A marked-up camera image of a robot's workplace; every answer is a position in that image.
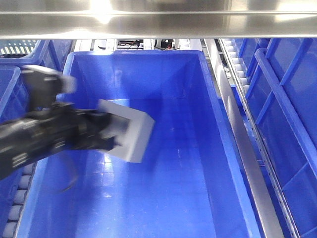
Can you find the steel divider rail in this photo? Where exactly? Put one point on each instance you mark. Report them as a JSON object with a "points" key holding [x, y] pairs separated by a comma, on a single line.
{"points": [[260, 195]]}

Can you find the blue bin back left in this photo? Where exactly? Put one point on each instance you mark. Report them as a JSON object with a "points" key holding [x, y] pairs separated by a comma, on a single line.
{"points": [[47, 53]]}

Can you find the white roller track left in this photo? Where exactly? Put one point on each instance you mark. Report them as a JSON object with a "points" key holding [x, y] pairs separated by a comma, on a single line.
{"points": [[13, 194]]}

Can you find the steel shelf beam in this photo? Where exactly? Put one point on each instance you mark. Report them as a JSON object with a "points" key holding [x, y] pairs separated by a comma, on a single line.
{"points": [[116, 19]]}

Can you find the blue bin right tilted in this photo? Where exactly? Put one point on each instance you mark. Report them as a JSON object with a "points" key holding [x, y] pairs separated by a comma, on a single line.
{"points": [[282, 99]]}

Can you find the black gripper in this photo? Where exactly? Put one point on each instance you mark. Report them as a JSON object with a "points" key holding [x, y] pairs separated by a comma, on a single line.
{"points": [[82, 129]]}

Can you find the blue bin left of target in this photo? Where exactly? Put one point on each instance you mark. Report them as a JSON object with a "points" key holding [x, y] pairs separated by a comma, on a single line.
{"points": [[13, 93]]}

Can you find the gray square base block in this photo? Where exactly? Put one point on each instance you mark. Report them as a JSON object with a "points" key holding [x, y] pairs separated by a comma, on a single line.
{"points": [[131, 129]]}

